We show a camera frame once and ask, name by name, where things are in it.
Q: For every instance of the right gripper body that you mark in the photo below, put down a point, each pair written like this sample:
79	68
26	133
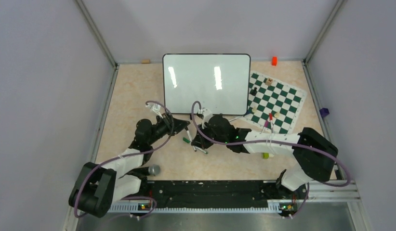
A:
210	133

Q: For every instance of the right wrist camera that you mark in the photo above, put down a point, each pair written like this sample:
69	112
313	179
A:
205	114

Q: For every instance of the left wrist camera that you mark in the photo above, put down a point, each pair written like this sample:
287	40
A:
155	108

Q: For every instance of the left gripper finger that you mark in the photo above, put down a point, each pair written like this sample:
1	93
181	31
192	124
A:
179	122
179	127

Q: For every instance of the orange block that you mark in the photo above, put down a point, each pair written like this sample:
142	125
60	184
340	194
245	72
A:
274	61

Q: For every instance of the black cap white marker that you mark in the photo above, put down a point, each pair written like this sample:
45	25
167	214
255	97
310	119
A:
190	138

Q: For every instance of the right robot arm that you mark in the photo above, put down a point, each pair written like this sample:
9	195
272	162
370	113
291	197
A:
313	153

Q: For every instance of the microphone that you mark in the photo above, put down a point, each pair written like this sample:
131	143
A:
152	170

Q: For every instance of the green white chess mat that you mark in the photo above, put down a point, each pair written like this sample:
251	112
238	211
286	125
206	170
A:
280	97

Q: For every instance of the purple block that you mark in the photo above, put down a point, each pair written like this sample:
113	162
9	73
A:
324	112

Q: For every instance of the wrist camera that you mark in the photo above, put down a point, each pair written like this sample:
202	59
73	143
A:
155	108
205	114

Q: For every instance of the green cap marker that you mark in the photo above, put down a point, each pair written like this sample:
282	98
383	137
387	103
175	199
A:
200	149

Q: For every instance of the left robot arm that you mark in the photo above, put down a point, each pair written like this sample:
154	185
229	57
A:
98	186

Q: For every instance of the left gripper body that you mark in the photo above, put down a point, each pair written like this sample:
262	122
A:
164	127

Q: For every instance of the black chess piece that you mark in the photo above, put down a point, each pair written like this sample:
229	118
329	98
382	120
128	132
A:
253	91

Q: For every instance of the slotted cable duct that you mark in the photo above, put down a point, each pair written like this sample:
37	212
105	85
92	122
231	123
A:
135	208

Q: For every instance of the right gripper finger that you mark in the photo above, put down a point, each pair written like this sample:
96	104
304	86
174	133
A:
207	145
199	139

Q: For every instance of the red cap marker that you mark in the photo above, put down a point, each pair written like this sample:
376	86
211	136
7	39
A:
271	122

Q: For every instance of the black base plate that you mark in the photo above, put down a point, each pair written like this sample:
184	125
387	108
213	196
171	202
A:
216	194

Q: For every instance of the white whiteboard black frame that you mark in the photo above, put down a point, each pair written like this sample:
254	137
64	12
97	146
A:
219	81

